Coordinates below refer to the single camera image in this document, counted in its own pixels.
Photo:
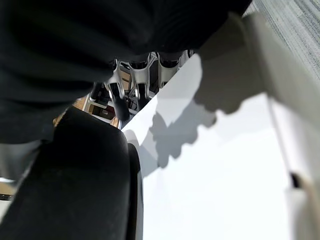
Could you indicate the right robot hand black cloth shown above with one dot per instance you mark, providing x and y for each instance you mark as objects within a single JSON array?
[{"x": 62, "y": 50}]

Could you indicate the brown cardboard box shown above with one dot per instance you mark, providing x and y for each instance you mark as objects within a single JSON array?
[{"x": 98, "y": 110}]

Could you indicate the black plastic housing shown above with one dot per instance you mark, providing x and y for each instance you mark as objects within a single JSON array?
[{"x": 75, "y": 187}]

